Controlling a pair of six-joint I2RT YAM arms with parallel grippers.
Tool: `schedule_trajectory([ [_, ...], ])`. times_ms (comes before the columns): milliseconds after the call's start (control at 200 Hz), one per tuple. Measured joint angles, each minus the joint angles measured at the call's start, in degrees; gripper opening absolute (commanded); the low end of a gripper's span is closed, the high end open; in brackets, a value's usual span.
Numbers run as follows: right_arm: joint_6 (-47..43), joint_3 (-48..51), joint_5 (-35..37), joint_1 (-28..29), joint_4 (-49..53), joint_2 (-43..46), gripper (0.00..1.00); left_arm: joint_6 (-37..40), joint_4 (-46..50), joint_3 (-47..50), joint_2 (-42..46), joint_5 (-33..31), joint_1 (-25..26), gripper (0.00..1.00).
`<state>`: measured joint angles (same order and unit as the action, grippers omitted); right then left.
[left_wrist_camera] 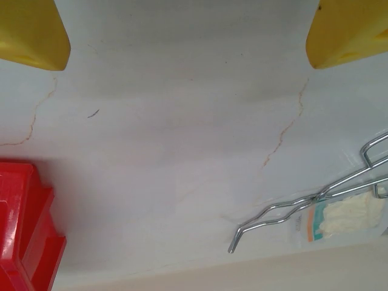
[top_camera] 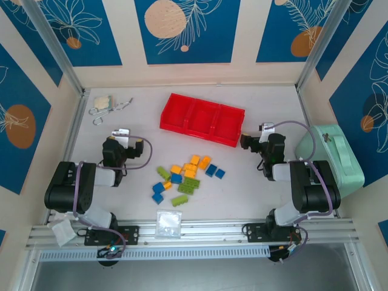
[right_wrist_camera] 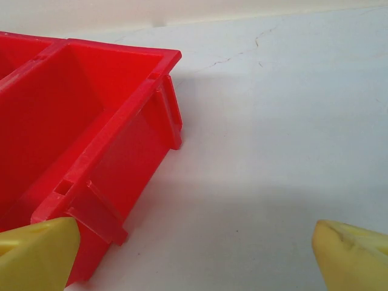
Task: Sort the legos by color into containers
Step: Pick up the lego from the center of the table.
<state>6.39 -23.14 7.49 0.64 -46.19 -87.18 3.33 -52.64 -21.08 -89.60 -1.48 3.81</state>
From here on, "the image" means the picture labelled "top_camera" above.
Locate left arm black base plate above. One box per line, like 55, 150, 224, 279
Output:
84, 225, 141, 247

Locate aluminium frame post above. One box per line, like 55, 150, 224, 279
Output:
295, 0, 352, 92
22, 0, 89, 98

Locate white plastic bag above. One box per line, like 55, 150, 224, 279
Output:
50, 218, 76, 247

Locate white slotted cable duct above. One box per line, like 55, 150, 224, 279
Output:
38, 246, 271, 262

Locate metal wire tongs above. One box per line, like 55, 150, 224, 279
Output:
88, 96, 134, 125

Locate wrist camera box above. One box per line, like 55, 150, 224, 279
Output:
257, 122, 276, 136
111, 128, 130, 141

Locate red three-compartment tray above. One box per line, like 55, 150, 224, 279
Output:
159, 93, 246, 149

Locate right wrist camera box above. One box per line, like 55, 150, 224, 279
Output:
257, 122, 276, 136

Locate aluminium mounting rail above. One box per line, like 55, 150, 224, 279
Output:
25, 217, 356, 251

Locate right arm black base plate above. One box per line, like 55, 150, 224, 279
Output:
244, 222, 304, 243

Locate clear plastic bag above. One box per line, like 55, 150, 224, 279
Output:
154, 209, 183, 240

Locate mint green zipper case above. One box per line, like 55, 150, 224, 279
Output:
294, 124, 366, 189

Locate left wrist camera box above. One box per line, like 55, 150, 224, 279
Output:
111, 128, 130, 141

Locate black round foot with wires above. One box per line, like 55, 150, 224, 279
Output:
96, 245, 127, 268
269, 244, 304, 265

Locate beige sponge pad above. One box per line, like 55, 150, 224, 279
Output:
93, 95, 115, 110

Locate aluminium side rail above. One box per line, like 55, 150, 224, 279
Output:
296, 86, 340, 219
45, 90, 89, 225

